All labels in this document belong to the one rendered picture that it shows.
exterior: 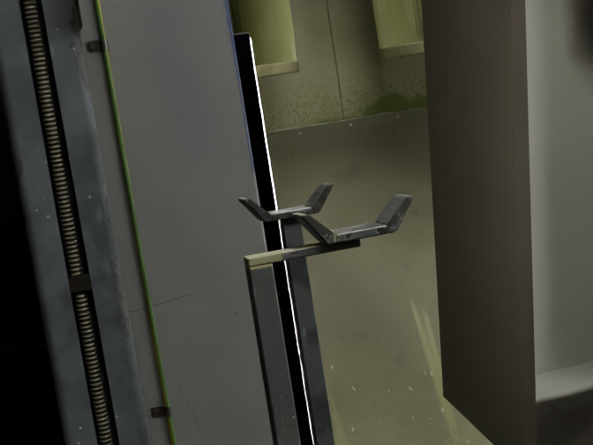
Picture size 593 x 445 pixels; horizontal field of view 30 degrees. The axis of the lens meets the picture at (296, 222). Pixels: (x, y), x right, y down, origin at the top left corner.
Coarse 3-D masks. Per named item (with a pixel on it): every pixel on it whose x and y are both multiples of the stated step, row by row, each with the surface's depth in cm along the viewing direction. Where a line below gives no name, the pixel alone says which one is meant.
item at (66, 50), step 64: (0, 0) 75; (64, 0) 76; (0, 64) 75; (64, 64) 76; (64, 128) 76; (64, 192) 77; (64, 256) 78; (64, 320) 77; (128, 320) 79; (64, 384) 78; (128, 384) 79
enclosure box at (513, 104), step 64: (448, 0) 195; (512, 0) 173; (576, 0) 216; (448, 64) 199; (512, 64) 177; (576, 64) 220; (448, 128) 204; (512, 128) 180; (576, 128) 224; (448, 192) 210; (512, 192) 184; (576, 192) 228; (448, 256) 215; (512, 256) 189; (576, 256) 232; (448, 320) 221; (512, 320) 193; (576, 320) 236; (448, 384) 227; (512, 384) 198; (576, 384) 231
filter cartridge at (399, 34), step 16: (384, 0) 300; (400, 0) 295; (416, 0) 295; (384, 16) 301; (400, 16) 296; (416, 16) 294; (384, 32) 303; (400, 32) 297; (416, 32) 295; (384, 48) 304; (400, 48) 298; (416, 48) 295
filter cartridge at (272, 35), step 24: (240, 0) 281; (264, 0) 284; (288, 0) 293; (240, 24) 283; (264, 24) 283; (288, 24) 291; (264, 48) 284; (288, 48) 290; (264, 72) 283; (288, 72) 289
